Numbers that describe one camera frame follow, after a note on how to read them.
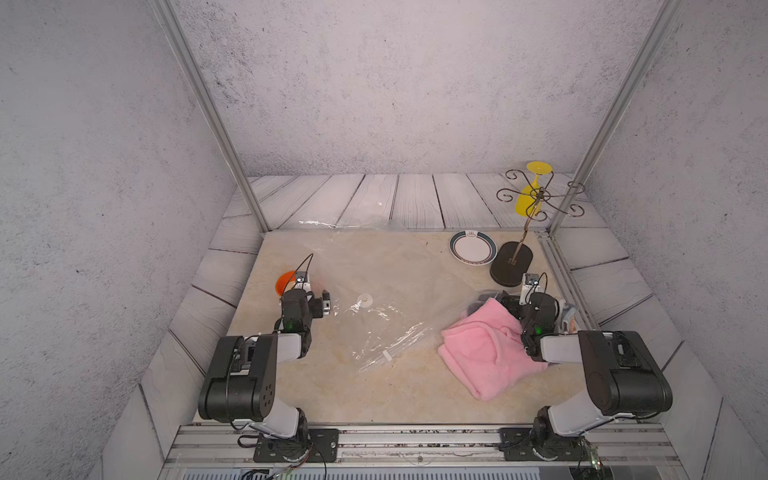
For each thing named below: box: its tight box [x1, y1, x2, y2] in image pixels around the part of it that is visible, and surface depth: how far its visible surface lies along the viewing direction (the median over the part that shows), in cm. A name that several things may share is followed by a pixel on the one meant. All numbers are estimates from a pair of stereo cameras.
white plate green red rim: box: [449, 230, 498, 266], surface depth 117 cm
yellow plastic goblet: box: [515, 161, 553, 217], surface depth 91 cm
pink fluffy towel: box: [438, 297, 549, 401], surface depth 84 cm
